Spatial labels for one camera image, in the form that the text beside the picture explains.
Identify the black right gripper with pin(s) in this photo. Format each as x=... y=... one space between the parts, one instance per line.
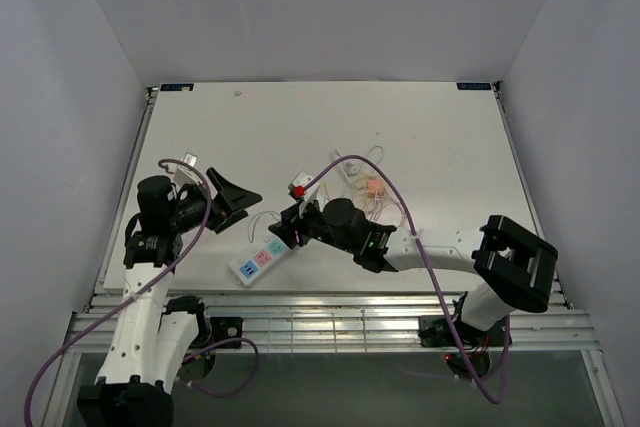
x=298 y=215

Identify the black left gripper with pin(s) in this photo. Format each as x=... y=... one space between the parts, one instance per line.
x=228 y=205

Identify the white colourful power strip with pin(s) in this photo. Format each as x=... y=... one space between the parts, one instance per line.
x=255 y=262

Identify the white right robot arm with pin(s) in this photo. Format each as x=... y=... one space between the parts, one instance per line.
x=516 y=267

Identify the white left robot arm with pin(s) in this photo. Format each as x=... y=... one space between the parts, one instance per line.
x=155 y=336

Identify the pink charger plug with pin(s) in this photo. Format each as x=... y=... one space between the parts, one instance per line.
x=375 y=188

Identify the blue label left corner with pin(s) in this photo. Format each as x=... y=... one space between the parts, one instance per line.
x=176 y=87

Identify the blue label corner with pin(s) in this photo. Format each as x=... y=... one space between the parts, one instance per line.
x=474 y=86
x=176 y=87

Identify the blue label right corner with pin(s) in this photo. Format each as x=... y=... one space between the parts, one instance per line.
x=474 y=86

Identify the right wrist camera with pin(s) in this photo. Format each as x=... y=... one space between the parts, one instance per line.
x=301 y=189

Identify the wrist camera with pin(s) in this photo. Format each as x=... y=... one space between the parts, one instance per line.
x=183 y=174
x=301 y=189

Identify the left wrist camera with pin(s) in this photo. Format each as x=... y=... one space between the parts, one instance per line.
x=183 y=174

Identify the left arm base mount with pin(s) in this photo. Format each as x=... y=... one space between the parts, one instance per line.
x=210 y=329

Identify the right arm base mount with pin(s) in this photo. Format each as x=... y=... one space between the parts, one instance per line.
x=435 y=332

